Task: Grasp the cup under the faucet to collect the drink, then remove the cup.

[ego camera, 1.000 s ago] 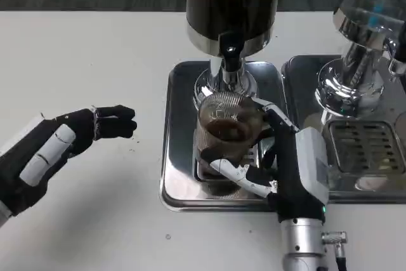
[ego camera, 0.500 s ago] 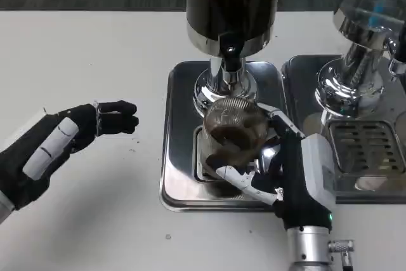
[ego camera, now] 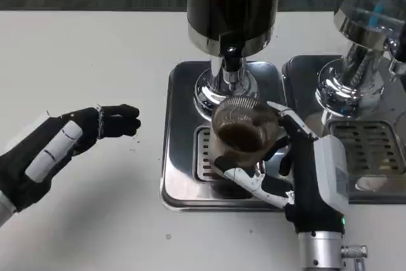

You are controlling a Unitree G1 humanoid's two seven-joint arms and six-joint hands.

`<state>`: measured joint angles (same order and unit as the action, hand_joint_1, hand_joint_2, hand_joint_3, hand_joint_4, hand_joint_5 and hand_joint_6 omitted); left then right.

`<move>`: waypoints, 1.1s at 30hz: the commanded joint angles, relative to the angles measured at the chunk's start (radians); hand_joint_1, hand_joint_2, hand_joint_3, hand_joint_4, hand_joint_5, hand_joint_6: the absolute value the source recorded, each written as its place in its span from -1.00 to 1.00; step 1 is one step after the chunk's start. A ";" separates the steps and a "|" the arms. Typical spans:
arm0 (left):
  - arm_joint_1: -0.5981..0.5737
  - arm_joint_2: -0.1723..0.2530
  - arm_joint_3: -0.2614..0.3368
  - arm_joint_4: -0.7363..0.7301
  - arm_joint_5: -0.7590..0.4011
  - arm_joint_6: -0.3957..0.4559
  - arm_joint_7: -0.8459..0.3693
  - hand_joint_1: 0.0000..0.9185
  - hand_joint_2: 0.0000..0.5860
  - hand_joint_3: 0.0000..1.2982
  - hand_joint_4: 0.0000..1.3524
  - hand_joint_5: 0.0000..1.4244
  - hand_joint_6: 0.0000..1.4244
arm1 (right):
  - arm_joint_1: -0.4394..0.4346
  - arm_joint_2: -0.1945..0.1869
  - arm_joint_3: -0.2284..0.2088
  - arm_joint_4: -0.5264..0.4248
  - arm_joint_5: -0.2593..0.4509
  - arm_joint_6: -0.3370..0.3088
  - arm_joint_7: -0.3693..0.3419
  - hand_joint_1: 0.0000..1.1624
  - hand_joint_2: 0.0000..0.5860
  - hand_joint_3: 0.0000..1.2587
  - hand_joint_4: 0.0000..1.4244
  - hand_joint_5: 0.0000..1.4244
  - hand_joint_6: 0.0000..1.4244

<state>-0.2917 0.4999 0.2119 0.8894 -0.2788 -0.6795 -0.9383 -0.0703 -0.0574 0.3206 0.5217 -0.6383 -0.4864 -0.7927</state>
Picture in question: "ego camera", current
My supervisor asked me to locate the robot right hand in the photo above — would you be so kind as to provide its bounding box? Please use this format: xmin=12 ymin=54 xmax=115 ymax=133
xmin=214 ymin=100 xmax=350 ymax=237

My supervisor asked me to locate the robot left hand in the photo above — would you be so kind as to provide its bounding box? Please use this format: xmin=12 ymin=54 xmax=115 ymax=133
xmin=0 ymin=103 xmax=141 ymax=213

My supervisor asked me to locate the clear ribbed glass cup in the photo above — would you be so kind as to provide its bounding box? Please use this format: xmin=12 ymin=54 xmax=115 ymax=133
xmin=211 ymin=96 xmax=282 ymax=189

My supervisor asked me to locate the slotted steel drain grid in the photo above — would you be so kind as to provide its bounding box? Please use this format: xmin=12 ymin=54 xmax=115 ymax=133
xmin=193 ymin=124 xmax=225 ymax=183
xmin=326 ymin=120 xmax=406 ymax=177

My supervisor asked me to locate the steel drip tray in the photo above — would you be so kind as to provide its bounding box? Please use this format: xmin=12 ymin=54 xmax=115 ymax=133
xmin=281 ymin=55 xmax=406 ymax=205
xmin=160 ymin=60 xmax=296 ymax=212

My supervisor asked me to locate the black dispenser tap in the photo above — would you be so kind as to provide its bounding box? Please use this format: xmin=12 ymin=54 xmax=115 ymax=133
xmin=219 ymin=31 xmax=247 ymax=91

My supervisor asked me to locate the chrome dispenser tap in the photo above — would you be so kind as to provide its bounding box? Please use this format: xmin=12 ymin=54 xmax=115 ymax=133
xmin=380 ymin=28 xmax=406 ymax=82

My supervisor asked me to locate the clear steel drink dispenser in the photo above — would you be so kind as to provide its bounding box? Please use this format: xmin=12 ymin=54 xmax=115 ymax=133
xmin=315 ymin=0 xmax=406 ymax=119

